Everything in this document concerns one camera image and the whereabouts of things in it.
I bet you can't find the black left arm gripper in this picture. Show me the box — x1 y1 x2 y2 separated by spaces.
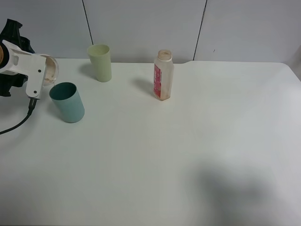
0 19 35 97

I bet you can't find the clear bottle pink label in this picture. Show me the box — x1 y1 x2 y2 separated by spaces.
153 49 174 101

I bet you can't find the teal plastic cup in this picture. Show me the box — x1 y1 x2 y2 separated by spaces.
49 82 85 123

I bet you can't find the pale green plastic cup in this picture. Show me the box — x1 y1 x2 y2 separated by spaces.
87 44 112 82

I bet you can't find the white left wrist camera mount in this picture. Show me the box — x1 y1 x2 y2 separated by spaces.
0 40 46 99

